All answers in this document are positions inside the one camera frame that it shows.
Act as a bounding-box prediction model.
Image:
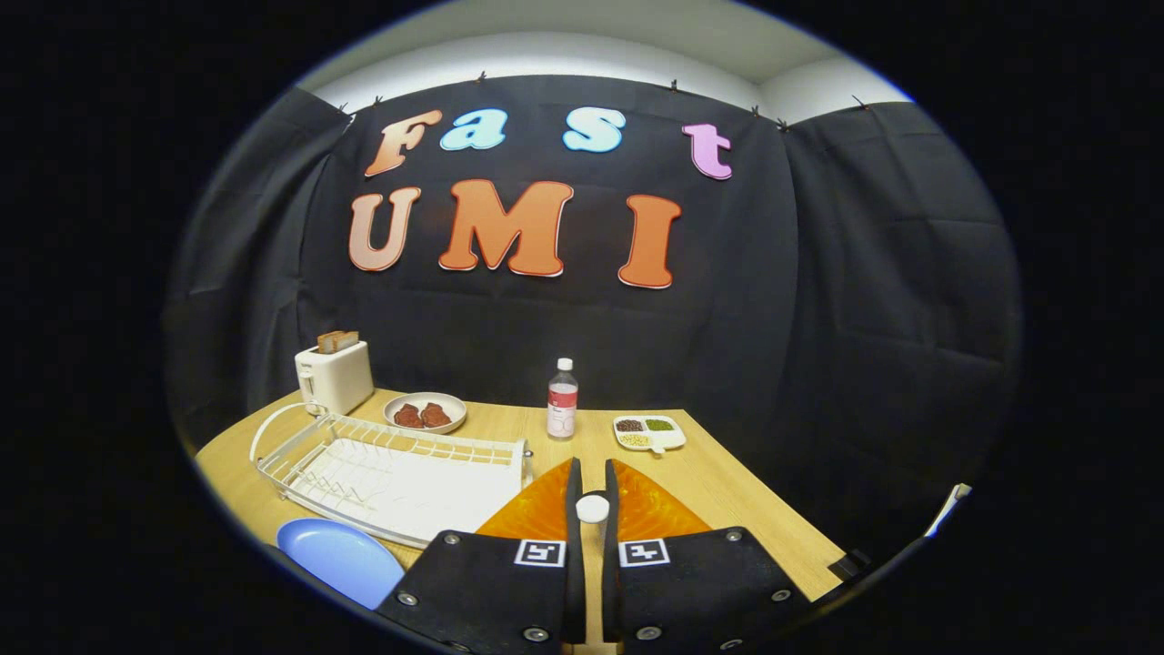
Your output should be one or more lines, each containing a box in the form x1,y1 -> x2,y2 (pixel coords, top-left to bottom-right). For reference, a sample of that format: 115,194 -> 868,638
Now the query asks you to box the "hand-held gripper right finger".
602,459 -> 813,655

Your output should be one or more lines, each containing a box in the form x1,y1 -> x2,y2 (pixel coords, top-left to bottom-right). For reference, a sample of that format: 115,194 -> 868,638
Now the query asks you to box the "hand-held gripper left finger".
375,458 -> 586,655

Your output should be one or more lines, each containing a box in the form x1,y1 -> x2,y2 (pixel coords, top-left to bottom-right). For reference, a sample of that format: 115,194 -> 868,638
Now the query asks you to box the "white wire dish rack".
250,402 -> 535,549

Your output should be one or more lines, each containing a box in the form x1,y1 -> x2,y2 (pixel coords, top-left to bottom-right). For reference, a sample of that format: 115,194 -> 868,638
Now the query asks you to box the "blue plate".
276,518 -> 406,610

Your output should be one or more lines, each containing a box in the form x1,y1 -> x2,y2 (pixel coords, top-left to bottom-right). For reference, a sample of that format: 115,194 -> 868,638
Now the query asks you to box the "white divided snack dish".
612,415 -> 687,454

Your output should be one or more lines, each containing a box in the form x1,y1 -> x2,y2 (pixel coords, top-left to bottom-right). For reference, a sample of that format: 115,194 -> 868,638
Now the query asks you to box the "small beige plate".
383,392 -> 468,435

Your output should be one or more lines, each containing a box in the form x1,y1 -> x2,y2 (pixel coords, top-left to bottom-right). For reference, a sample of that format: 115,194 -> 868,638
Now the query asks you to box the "clear water bottle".
547,358 -> 579,440

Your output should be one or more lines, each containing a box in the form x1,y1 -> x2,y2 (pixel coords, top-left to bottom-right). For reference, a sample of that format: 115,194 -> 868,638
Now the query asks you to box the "white toaster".
295,340 -> 375,417

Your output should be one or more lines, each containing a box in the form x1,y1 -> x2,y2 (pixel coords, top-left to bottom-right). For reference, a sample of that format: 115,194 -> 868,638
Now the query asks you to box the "white panel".
926,483 -> 972,538

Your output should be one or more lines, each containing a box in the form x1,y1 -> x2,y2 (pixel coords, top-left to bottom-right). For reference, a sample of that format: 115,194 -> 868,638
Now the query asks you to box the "black backdrop cloth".
164,75 -> 1024,565

